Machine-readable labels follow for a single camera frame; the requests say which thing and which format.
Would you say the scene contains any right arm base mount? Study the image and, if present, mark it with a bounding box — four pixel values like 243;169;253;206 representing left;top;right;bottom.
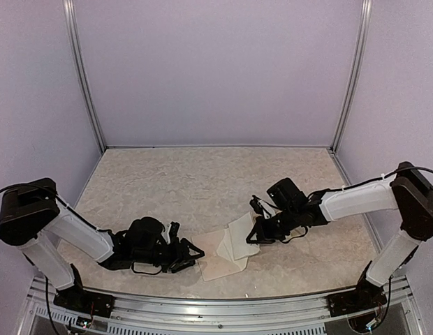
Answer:
326;262;388;317

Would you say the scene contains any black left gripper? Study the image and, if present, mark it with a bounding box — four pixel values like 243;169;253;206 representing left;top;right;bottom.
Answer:
133;237;205;274

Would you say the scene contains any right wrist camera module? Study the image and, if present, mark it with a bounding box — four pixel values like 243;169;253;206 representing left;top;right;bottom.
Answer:
249;195;276;219

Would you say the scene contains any right aluminium corner post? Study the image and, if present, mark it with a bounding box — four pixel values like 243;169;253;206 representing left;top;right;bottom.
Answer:
330;0;373;151

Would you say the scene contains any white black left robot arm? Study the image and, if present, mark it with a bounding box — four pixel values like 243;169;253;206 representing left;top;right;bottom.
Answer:
0;178;205;311

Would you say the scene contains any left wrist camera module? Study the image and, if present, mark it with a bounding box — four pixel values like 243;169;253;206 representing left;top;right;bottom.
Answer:
162;222;180;244

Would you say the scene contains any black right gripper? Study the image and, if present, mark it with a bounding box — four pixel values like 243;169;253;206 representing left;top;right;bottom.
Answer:
247;206;299;244

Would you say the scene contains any translucent pink envelope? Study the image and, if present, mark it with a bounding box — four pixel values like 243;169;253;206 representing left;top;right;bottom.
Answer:
191;229;248;282

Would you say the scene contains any front aluminium frame rail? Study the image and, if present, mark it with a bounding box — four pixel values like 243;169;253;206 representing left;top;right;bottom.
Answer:
14;277;425;334

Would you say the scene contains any left aluminium corner post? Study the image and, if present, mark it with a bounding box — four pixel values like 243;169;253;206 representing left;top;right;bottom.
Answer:
61;0;108;151

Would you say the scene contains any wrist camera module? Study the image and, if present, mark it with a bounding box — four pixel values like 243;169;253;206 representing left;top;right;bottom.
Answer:
249;195;276;219
162;222;180;244

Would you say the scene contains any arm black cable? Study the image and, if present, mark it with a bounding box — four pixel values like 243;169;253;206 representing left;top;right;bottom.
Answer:
282;226;308;244
131;261;165;276

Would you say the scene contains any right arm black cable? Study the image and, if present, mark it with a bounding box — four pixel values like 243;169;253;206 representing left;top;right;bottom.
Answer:
282;226;308;244

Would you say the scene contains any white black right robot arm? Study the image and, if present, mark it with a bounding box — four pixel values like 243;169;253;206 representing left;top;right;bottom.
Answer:
246;161;433;310

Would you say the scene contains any aluminium corner post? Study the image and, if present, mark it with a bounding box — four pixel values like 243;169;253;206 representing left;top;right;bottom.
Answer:
61;0;108;151
330;0;373;151

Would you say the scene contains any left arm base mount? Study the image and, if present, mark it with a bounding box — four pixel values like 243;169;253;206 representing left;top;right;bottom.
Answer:
53;264;115;318

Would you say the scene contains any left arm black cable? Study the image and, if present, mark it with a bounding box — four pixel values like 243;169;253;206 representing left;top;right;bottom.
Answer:
131;261;165;276

